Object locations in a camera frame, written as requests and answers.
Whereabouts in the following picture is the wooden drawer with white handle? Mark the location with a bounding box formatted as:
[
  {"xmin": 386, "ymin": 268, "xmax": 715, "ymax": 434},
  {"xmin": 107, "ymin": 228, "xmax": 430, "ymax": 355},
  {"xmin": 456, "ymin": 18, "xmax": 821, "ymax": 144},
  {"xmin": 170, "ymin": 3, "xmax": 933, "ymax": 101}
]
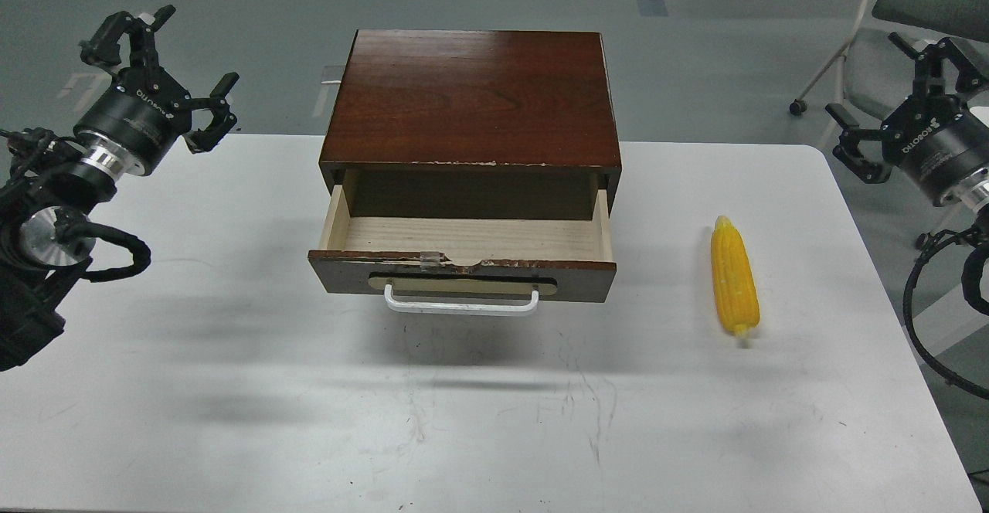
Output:
[{"xmin": 308, "ymin": 186, "xmax": 617, "ymax": 314}]

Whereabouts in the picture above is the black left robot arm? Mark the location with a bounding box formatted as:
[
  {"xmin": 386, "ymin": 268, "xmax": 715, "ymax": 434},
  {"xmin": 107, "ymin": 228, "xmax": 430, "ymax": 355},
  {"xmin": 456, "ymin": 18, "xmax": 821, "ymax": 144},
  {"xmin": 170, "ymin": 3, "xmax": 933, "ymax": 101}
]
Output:
[{"xmin": 1, "ymin": 4, "xmax": 238, "ymax": 371}]

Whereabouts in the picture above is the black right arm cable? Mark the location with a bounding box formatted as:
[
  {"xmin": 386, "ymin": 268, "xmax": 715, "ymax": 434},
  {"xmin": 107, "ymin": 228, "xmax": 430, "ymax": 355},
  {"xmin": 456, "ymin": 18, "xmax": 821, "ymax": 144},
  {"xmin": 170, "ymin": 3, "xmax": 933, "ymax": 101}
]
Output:
[{"xmin": 902, "ymin": 227, "xmax": 989, "ymax": 402}]

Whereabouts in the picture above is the grey office chair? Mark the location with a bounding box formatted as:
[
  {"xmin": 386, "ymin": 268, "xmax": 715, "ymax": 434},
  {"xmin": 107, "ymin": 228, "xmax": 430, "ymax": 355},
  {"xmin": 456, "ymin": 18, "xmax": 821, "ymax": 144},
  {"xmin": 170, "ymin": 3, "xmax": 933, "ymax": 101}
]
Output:
[{"xmin": 789, "ymin": 0, "xmax": 988, "ymax": 120}]

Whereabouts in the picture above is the dark wooden cabinet box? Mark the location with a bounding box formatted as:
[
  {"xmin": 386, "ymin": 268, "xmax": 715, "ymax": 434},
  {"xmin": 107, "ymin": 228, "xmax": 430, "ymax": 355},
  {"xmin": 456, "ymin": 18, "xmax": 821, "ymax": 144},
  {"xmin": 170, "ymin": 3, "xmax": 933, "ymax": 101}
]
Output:
[{"xmin": 318, "ymin": 29, "xmax": 622, "ymax": 206}]

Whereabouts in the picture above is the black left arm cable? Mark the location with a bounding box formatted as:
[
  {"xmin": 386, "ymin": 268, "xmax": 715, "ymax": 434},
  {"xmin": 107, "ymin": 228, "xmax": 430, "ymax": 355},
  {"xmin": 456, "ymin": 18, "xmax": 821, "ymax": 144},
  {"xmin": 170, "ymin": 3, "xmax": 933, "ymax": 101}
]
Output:
[{"xmin": 54, "ymin": 219, "xmax": 152, "ymax": 283}]

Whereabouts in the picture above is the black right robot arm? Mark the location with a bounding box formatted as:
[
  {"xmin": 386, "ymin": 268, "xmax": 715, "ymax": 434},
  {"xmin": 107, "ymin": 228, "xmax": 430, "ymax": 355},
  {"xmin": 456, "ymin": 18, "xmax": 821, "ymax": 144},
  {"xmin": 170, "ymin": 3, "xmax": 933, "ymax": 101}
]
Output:
[{"xmin": 826, "ymin": 32, "xmax": 988, "ymax": 242}]

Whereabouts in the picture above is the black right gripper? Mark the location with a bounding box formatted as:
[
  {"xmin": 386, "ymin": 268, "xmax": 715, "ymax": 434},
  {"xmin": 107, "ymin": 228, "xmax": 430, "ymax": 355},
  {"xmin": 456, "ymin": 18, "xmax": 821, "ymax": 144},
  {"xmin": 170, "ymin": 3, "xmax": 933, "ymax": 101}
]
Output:
[{"xmin": 825, "ymin": 32, "xmax": 988, "ymax": 206}]

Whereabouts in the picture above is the yellow corn cob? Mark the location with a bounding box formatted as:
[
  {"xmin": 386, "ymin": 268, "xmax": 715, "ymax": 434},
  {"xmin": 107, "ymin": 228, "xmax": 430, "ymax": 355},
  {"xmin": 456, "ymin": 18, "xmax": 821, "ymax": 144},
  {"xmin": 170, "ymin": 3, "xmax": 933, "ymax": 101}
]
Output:
[{"xmin": 710, "ymin": 215, "xmax": 762, "ymax": 345}]

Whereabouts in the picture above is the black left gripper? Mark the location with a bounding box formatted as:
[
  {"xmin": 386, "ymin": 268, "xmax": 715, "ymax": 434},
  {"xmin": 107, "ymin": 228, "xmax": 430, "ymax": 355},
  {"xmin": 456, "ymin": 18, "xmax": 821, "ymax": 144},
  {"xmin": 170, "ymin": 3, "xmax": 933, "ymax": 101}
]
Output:
[{"xmin": 74, "ymin": 4, "xmax": 240, "ymax": 176}]

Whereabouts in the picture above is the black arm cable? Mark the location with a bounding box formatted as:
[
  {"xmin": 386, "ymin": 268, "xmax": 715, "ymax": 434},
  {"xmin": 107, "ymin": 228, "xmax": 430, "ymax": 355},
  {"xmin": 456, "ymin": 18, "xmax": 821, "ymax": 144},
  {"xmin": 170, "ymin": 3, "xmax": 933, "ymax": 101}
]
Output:
[
  {"xmin": 54, "ymin": 219, "xmax": 152, "ymax": 283},
  {"xmin": 902, "ymin": 227, "xmax": 989, "ymax": 402}
]

